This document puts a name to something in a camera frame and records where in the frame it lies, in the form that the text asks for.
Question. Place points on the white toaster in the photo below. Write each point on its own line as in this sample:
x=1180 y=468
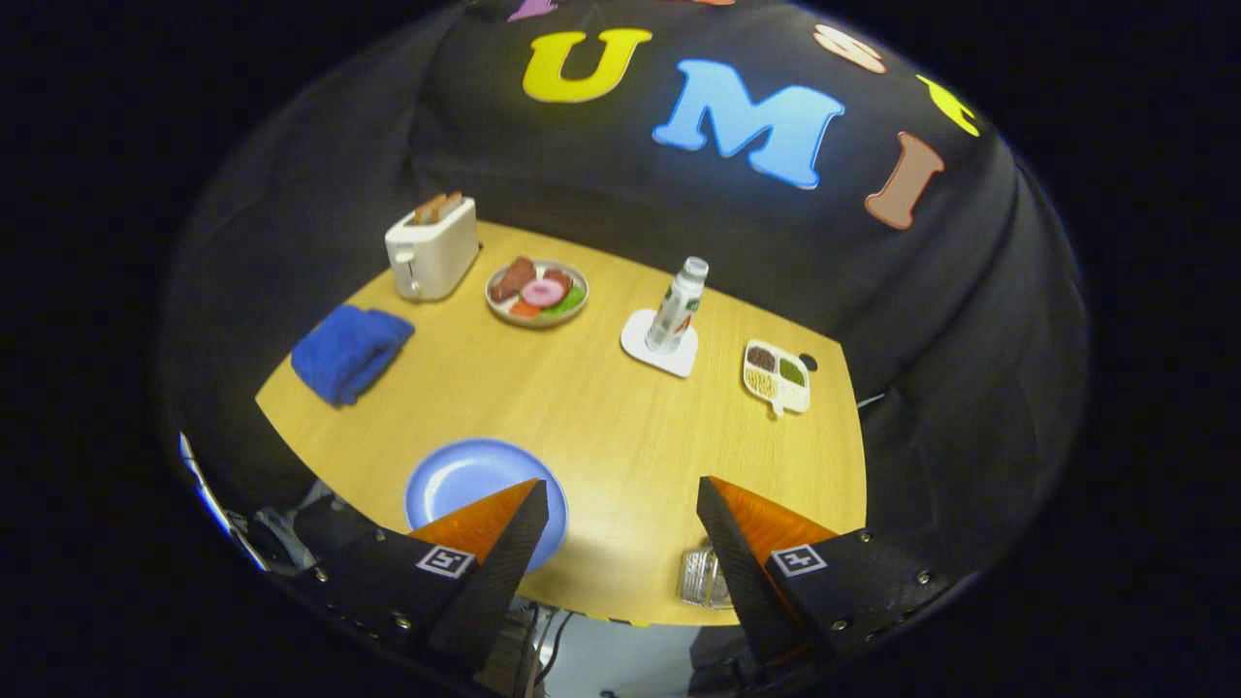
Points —
x=436 y=257

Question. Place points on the brown toast slice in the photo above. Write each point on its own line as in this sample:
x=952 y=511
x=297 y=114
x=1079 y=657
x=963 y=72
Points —
x=451 y=204
x=427 y=208

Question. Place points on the white green drink bottle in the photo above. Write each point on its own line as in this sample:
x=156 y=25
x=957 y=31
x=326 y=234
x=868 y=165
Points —
x=674 y=310

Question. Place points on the green lettuce leaf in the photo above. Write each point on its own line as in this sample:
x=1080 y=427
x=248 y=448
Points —
x=574 y=299

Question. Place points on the white coaster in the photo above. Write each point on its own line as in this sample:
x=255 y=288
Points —
x=635 y=347

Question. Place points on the white divided snack dish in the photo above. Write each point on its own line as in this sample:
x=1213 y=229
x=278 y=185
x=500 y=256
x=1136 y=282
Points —
x=776 y=378

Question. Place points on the blue folded towel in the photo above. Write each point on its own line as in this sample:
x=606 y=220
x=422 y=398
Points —
x=349 y=354

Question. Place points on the pink ham slice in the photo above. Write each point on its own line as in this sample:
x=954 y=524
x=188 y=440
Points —
x=543 y=293

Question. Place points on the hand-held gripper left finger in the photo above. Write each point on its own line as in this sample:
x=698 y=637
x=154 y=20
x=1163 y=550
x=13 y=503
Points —
x=494 y=582

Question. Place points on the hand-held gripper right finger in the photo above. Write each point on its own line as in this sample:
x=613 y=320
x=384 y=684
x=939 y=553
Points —
x=742 y=582

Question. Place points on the grey food plate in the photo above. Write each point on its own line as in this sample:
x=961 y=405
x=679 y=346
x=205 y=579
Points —
x=533 y=321

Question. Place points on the brown meat slice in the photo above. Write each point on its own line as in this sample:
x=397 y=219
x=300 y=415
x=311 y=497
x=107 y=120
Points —
x=512 y=279

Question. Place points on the white framed device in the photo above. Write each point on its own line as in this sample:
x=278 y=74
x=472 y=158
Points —
x=218 y=509

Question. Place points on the blue round plate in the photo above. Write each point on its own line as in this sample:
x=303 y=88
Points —
x=456 y=485

